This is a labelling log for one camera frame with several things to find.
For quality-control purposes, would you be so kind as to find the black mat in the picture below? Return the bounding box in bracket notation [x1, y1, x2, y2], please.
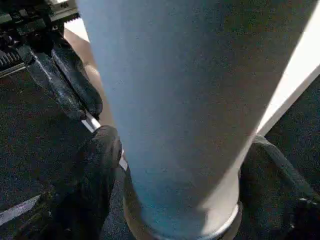
[0, 72, 320, 240]

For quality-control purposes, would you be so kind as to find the white plastic table top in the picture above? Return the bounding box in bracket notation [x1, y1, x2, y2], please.
[62, 14, 320, 173]

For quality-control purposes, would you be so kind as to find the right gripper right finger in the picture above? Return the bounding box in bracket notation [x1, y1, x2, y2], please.
[238, 135, 320, 240]

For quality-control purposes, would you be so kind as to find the white plastic table leg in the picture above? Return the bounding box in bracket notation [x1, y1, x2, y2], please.
[74, 0, 320, 240]

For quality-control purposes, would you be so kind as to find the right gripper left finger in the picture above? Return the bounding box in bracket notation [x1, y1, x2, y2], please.
[47, 125, 123, 240]

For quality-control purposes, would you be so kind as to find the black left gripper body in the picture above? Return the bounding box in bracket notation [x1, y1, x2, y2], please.
[0, 0, 81, 76]

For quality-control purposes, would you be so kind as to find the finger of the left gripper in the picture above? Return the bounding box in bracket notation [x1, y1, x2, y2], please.
[29, 53, 87, 120]
[51, 47, 103, 120]

